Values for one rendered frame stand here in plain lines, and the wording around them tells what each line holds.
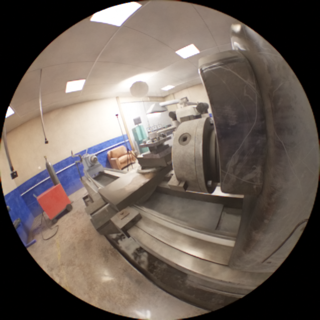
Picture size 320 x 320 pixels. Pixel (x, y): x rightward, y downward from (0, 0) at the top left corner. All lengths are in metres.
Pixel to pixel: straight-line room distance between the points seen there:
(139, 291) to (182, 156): 1.29
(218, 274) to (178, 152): 0.39
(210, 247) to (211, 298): 0.48
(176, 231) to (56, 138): 4.74
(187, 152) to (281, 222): 0.24
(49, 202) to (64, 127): 2.87
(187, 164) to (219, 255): 0.32
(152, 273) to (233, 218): 0.63
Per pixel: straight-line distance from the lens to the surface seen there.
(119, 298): 1.44
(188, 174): 0.28
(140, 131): 5.06
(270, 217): 0.16
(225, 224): 0.62
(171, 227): 0.48
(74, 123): 4.96
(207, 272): 0.40
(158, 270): 0.88
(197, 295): 0.82
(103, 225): 0.62
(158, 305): 1.28
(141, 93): 4.48
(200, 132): 0.28
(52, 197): 3.36
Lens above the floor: 1.22
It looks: 17 degrees down
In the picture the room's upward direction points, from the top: 17 degrees counter-clockwise
